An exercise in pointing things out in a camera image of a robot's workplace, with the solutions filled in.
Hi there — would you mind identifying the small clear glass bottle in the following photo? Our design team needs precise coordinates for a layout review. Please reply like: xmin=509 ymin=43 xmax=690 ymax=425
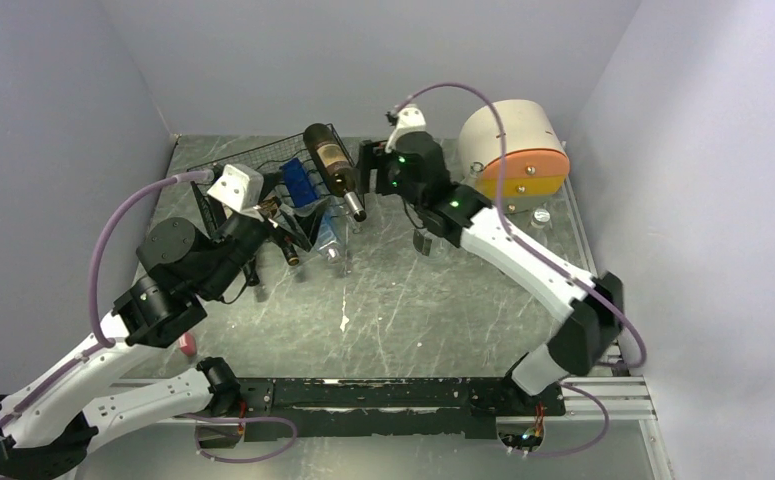
xmin=344 ymin=213 xmax=363 ymax=234

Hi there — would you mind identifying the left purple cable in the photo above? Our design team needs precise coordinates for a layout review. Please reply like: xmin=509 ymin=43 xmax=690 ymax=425
xmin=0 ymin=169 xmax=216 ymax=480

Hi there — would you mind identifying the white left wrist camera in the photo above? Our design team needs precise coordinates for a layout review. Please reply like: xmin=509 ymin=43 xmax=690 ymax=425
xmin=208 ymin=164 xmax=264 ymax=215

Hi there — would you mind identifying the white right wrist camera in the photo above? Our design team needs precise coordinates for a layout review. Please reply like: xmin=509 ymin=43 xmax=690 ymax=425
xmin=384 ymin=103 xmax=427 ymax=153

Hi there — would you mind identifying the round clear flask silver cap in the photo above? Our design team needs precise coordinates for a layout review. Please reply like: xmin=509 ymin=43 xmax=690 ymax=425
xmin=412 ymin=229 xmax=449 ymax=262

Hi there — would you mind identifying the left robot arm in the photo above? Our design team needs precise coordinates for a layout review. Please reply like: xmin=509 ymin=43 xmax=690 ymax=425
xmin=0 ymin=212 xmax=290 ymax=479

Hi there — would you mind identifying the black wire wine rack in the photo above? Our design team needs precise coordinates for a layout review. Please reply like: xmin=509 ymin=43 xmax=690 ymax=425
xmin=188 ymin=132 xmax=351 ymax=238

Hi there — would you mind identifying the dark green wine bottle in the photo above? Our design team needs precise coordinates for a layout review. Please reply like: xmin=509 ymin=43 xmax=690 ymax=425
xmin=243 ymin=257 xmax=261 ymax=288

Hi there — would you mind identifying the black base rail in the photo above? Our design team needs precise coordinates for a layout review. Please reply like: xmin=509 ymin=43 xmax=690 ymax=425
xmin=188 ymin=360 xmax=567 ymax=444

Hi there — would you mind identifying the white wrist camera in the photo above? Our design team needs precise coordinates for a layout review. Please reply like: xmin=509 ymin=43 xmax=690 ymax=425
xmin=208 ymin=164 xmax=264 ymax=215
xmin=384 ymin=103 xmax=427 ymax=153

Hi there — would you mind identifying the cream round bread box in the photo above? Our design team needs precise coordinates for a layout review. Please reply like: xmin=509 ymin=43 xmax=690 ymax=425
xmin=457 ymin=99 xmax=570 ymax=213

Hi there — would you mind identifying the olive green wine bottle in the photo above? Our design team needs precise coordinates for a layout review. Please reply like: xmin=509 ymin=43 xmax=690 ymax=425
xmin=303 ymin=123 xmax=367 ymax=223

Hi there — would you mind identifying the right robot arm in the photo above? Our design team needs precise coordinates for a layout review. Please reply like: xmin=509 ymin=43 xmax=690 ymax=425
xmin=357 ymin=132 xmax=623 ymax=414

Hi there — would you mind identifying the tall clear empty bottle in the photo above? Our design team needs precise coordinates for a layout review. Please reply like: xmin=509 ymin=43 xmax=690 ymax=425
xmin=464 ymin=162 xmax=486 ymax=194

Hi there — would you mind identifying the pink eraser block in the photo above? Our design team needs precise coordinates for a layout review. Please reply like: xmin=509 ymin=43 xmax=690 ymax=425
xmin=177 ymin=332 xmax=198 ymax=358

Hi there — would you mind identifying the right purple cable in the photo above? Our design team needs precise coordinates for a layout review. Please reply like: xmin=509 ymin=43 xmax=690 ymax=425
xmin=392 ymin=82 xmax=648 ymax=460

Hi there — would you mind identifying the clear bottle silver cap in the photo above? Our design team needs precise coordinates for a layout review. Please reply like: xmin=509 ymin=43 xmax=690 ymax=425
xmin=530 ymin=207 xmax=551 ymax=231

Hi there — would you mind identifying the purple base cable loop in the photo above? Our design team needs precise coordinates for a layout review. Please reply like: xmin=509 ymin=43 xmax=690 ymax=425
xmin=193 ymin=413 xmax=300 ymax=465

